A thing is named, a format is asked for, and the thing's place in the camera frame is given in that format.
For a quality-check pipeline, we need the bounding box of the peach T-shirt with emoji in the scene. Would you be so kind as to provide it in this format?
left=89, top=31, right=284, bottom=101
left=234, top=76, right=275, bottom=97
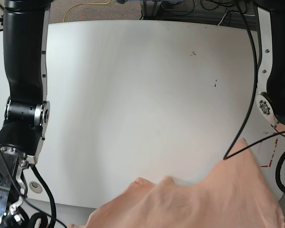
left=68, top=129, right=285, bottom=228

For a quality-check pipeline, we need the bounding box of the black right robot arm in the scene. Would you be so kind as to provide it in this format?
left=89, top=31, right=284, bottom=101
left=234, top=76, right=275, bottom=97
left=0, top=0, right=57, bottom=228

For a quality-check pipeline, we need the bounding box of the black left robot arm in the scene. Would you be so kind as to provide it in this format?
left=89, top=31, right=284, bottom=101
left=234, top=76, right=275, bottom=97
left=253, top=0, right=285, bottom=126

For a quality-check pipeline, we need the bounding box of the left table grommet hole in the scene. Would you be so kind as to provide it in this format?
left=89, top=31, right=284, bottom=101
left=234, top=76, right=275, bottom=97
left=29, top=181, right=43, bottom=194

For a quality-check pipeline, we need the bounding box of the red tape rectangle marking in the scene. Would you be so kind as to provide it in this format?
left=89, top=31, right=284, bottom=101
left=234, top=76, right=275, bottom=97
left=257, top=133, right=279, bottom=168

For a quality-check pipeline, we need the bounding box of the yellow cable on floor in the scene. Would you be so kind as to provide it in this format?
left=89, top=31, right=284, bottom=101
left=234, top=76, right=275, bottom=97
left=63, top=0, right=112, bottom=23

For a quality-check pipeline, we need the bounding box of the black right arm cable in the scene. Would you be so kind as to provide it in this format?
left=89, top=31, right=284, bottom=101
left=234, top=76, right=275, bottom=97
left=0, top=121, right=67, bottom=228

